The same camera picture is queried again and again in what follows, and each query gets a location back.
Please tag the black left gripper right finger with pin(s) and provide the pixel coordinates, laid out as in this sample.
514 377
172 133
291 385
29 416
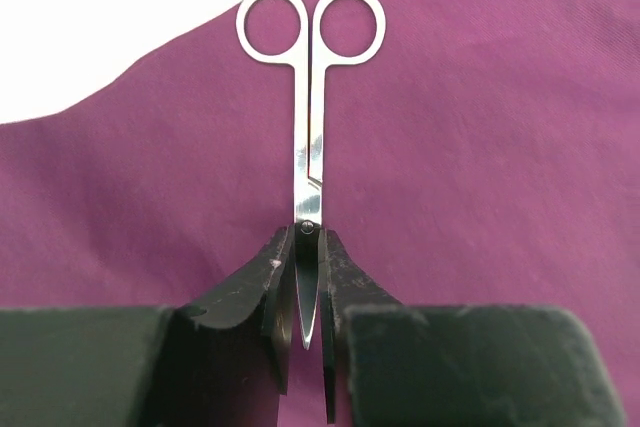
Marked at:
390 364

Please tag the small steel scissors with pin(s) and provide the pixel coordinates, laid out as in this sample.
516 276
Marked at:
309 57

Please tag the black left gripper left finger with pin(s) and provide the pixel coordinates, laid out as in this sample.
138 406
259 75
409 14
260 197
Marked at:
220 360

